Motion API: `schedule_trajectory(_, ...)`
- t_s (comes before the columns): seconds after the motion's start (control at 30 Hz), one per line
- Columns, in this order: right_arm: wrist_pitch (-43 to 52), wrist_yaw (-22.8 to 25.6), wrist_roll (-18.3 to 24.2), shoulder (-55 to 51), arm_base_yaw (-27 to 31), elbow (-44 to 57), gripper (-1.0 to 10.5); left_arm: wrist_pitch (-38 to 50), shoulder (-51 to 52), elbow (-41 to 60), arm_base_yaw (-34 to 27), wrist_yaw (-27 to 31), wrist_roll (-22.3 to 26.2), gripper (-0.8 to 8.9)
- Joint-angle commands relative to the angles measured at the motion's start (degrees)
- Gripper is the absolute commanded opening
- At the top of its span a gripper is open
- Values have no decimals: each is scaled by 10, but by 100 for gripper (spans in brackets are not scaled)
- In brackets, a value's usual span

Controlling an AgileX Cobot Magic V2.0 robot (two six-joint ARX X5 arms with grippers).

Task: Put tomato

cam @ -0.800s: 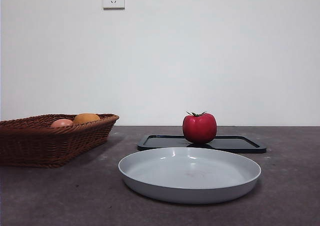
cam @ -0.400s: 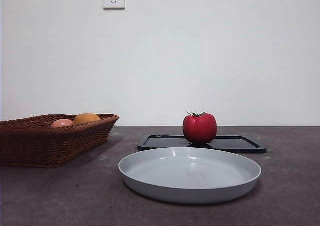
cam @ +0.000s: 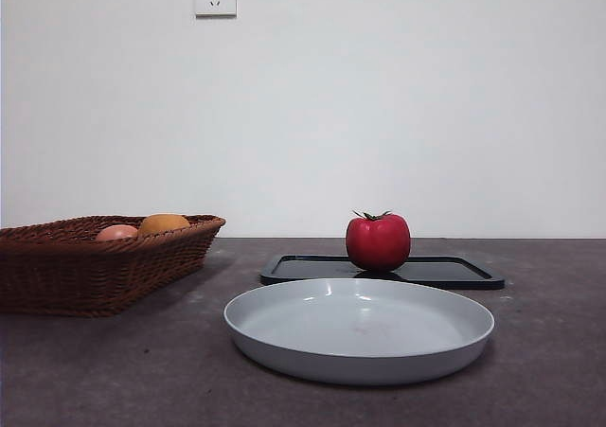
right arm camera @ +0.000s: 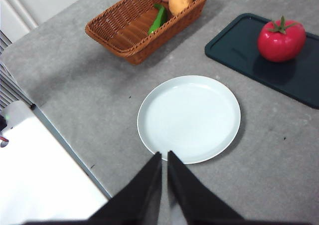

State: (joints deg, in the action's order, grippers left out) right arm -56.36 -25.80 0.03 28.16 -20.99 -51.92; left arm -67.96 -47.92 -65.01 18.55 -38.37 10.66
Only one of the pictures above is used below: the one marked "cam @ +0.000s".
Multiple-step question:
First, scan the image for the red tomato with green stem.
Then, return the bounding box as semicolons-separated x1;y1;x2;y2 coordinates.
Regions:
345;210;412;273

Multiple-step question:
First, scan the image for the orange fruit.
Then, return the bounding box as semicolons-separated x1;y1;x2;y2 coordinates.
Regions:
137;213;191;237

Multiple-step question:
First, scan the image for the pale grey round plate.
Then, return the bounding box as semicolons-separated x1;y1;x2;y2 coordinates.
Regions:
223;277;496;387

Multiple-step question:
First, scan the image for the black rectangular tray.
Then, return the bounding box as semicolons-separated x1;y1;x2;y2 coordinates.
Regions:
258;254;506;291

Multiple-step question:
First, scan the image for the pink egg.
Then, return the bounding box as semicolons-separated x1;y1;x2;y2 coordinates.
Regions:
96;224;140;242

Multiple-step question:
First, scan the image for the brown wicker basket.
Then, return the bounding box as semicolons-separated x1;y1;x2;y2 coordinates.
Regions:
0;214;226;318

